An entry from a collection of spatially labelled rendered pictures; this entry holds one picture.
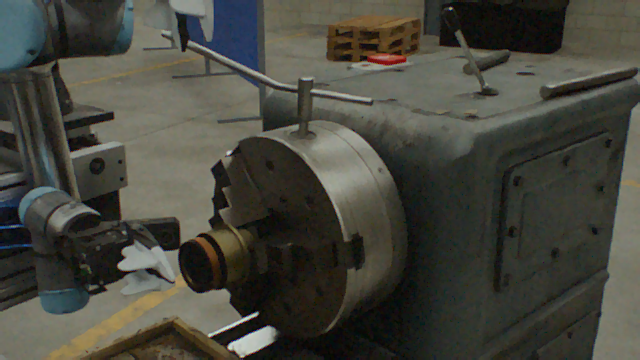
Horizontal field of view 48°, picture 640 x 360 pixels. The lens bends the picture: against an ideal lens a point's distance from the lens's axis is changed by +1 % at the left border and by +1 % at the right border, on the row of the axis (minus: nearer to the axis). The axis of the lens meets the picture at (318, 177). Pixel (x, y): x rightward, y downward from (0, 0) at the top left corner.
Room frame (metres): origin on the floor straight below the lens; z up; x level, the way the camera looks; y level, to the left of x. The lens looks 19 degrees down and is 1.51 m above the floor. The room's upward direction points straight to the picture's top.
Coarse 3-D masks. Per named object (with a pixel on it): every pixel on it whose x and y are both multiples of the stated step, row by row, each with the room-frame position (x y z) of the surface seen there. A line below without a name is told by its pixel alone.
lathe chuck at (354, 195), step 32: (288, 128) 1.02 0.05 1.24; (320, 128) 1.01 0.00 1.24; (256, 160) 0.99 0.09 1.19; (288, 160) 0.94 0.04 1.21; (320, 160) 0.92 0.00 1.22; (352, 160) 0.95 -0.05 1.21; (288, 192) 0.94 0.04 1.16; (320, 192) 0.89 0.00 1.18; (352, 192) 0.90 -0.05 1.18; (288, 224) 1.04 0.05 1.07; (320, 224) 0.89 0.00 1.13; (352, 224) 0.87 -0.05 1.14; (384, 224) 0.91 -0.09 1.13; (384, 256) 0.90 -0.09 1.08; (288, 288) 0.94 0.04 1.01; (320, 288) 0.89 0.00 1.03; (352, 288) 0.86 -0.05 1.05; (384, 288) 0.92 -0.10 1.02; (288, 320) 0.94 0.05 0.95; (320, 320) 0.89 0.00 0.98
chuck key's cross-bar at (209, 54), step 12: (168, 36) 1.05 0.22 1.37; (192, 48) 1.04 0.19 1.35; (204, 48) 1.04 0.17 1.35; (216, 60) 1.03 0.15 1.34; (228, 60) 1.02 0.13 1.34; (240, 72) 1.01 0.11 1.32; (252, 72) 1.01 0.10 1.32; (264, 84) 1.00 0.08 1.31; (276, 84) 0.99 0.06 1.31; (288, 84) 0.99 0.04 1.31; (324, 96) 0.96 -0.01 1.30; (336, 96) 0.96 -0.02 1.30; (348, 96) 0.95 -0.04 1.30; (360, 96) 0.95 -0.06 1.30
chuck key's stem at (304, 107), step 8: (304, 80) 0.97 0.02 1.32; (312, 80) 0.97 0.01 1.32; (304, 88) 0.97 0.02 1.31; (304, 96) 0.97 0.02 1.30; (312, 96) 0.98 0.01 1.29; (296, 104) 0.98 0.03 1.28; (304, 104) 0.97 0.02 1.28; (296, 112) 0.98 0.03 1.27; (304, 112) 0.97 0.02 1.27; (304, 120) 0.97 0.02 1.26; (304, 128) 0.98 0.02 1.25; (304, 136) 0.98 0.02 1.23
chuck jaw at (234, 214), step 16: (224, 160) 0.99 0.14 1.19; (240, 160) 1.01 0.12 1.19; (224, 176) 0.99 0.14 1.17; (240, 176) 0.99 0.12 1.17; (224, 192) 0.95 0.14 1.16; (240, 192) 0.97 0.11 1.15; (256, 192) 0.98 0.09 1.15; (224, 208) 0.94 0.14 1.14; (240, 208) 0.95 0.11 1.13; (256, 208) 0.96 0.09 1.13; (240, 224) 0.93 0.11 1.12; (256, 224) 0.98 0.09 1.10
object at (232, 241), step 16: (224, 224) 0.91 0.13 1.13; (192, 240) 0.88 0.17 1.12; (208, 240) 0.88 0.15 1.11; (224, 240) 0.88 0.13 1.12; (240, 240) 0.88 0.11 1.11; (192, 256) 0.90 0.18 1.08; (208, 256) 0.85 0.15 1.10; (224, 256) 0.86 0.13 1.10; (240, 256) 0.87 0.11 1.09; (192, 272) 0.89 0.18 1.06; (208, 272) 0.84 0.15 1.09; (224, 272) 0.86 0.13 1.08; (240, 272) 0.87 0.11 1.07; (192, 288) 0.87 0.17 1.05; (208, 288) 0.85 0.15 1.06; (224, 288) 0.87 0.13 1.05
